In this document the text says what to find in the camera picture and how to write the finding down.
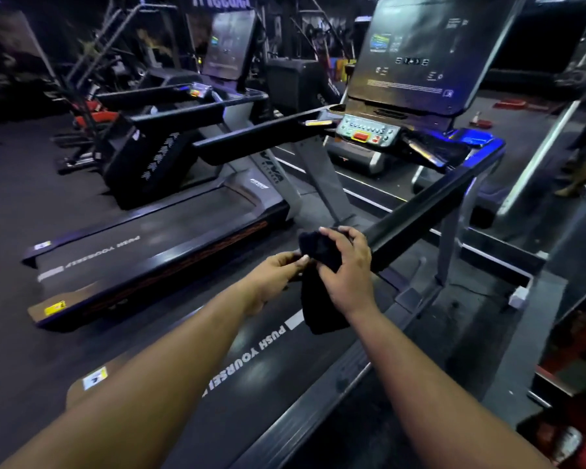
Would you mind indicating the person's left hand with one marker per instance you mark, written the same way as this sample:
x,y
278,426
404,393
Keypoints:
x,y
269,278

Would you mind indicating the person's right hand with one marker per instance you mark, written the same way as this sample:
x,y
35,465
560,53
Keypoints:
x,y
344,278

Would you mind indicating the person's right thumb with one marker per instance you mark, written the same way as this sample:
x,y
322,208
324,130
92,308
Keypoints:
x,y
325,273

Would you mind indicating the person's left thumb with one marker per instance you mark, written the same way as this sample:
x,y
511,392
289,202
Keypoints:
x,y
297,267

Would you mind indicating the black cleaning cloth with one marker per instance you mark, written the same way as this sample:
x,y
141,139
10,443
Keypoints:
x,y
320,283

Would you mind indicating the person's right forearm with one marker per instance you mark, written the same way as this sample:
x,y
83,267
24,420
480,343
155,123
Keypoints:
x,y
434,390

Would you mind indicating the person's left forearm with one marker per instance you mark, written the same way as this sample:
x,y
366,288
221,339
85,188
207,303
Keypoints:
x,y
127,385

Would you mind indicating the large black treadmill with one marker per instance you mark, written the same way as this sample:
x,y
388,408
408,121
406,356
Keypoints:
x,y
351,190

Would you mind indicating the black treadmill with grey uprights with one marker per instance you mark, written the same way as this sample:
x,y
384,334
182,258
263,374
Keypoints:
x,y
176,200

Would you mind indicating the black plyometric box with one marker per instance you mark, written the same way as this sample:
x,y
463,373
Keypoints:
x,y
293,85

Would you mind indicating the white power adapter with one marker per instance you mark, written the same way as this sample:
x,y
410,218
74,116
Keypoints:
x,y
519,296

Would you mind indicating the black stair climber machine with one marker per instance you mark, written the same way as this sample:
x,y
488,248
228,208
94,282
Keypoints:
x,y
146,141

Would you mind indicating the black gym rack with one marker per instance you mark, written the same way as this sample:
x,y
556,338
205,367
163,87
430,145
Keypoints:
x,y
317,34

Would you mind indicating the red floor mat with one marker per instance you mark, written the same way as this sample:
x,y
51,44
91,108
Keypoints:
x,y
510,104

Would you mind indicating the red and black weight bench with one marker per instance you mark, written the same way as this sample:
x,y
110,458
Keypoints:
x,y
90,114

